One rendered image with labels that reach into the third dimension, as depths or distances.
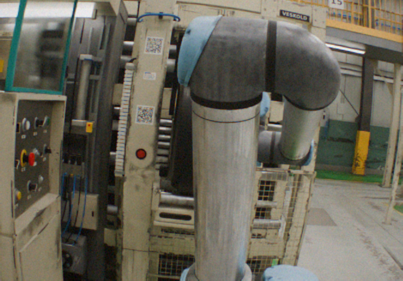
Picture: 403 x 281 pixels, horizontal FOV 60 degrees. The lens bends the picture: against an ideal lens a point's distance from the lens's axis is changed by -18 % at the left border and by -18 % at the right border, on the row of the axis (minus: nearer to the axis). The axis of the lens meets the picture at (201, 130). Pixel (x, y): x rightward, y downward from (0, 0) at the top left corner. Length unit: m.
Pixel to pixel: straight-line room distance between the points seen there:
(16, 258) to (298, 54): 0.84
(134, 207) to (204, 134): 1.14
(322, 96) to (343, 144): 10.71
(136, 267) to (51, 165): 0.65
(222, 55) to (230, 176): 0.20
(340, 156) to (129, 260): 9.88
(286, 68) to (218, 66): 0.10
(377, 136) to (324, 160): 1.86
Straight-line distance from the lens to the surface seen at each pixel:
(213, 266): 0.83
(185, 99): 1.54
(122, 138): 1.72
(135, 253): 1.83
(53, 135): 1.49
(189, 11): 2.02
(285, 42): 0.59
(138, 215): 1.77
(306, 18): 2.48
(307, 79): 0.60
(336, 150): 11.31
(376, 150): 11.71
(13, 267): 1.08
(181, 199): 1.67
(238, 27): 0.60
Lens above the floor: 1.27
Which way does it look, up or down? 3 degrees down
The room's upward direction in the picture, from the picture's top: 6 degrees clockwise
